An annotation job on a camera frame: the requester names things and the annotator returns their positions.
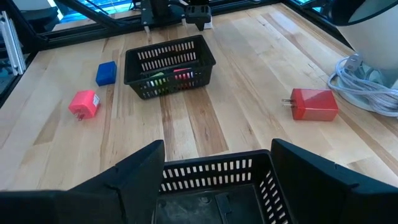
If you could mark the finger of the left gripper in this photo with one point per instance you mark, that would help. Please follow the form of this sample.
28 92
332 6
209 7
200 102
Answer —
196 20
201 20

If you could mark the dark red wall charger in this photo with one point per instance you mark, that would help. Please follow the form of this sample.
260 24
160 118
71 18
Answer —
314 104

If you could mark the blue rectangular box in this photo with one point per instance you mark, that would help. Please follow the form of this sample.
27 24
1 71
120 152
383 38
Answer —
106 73

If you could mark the pink charger white label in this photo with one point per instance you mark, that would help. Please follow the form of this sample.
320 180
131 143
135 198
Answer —
83 104

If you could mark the white cylindrical projector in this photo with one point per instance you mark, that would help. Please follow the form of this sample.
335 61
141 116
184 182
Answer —
376 46

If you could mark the pink small plug adapter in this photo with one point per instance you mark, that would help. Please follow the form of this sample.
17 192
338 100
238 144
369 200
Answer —
183 74

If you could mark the green small charger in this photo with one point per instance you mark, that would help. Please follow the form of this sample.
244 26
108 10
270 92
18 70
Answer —
158 76

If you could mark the black slotted plastic basket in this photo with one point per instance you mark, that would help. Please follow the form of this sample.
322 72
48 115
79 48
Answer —
217 174
136 88

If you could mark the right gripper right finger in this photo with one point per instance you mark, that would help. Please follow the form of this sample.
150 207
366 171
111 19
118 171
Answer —
326 193

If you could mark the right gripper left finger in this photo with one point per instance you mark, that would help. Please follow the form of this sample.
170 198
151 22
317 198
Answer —
133 186

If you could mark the silver aluminium extrusion bar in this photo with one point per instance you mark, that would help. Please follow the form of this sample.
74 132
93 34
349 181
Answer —
12 43

